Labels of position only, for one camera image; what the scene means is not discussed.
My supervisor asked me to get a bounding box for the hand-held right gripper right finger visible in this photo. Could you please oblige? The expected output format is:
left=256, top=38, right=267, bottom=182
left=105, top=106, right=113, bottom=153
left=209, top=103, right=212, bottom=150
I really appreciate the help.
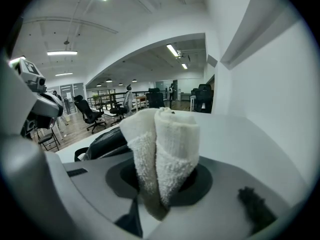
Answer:
left=149, top=156, right=290, bottom=240

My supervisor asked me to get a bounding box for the black metal railing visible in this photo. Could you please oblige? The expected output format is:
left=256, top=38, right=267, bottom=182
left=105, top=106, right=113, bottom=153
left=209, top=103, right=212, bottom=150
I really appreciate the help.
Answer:
left=86, top=88, right=168, bottom=112

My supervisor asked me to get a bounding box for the black folding chair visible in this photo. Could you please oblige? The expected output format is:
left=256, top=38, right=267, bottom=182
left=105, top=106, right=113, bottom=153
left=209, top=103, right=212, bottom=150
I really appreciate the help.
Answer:
left=34, top=127, right=62, bottom=153

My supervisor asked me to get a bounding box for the wooden-top white table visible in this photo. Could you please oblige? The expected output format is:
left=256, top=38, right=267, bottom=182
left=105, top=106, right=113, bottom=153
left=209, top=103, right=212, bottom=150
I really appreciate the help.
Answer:
left=133, top=95, right=148, bottom=112

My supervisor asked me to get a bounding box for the black office chair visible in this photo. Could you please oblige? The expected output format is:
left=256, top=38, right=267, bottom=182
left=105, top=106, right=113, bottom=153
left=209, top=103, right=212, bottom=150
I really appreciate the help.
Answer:
left=193, top=83, right=215, bottom=114
left=73, top=94, right=108, bottom=135
left=145, top=87, right=166, bottom=110
left=109, top=102, right=130, bottom=127

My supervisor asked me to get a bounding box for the plastic-covered office chair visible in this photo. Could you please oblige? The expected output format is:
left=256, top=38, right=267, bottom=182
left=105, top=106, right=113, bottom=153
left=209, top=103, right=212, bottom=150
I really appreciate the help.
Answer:
left=122, top=83, right=136, bottom=119

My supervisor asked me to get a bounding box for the grey wall box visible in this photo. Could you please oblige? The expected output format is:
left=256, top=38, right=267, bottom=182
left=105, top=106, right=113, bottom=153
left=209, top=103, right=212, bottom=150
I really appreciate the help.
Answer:
left=206, top=54, right=219, bottom=68

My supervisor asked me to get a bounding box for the glass office partition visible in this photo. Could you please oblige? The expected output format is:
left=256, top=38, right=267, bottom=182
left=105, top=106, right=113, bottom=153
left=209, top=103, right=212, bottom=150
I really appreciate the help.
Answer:
left=46, top=82, right=86, bottom=116

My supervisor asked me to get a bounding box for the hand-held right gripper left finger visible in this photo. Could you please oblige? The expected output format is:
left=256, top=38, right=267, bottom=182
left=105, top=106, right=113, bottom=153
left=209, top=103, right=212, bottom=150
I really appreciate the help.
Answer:
left=46, top=151, right=145, bottom=240

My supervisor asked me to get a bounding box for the white cloth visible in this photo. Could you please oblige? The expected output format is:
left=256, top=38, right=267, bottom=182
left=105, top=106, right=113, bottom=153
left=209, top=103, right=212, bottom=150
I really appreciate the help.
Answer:
left=119, top=106, right=202, bottom=222

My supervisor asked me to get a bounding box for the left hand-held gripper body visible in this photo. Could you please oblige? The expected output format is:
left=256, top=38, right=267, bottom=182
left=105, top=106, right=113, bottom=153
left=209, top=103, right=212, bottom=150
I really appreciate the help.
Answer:
left=14, top=58, right=65, bottom=141

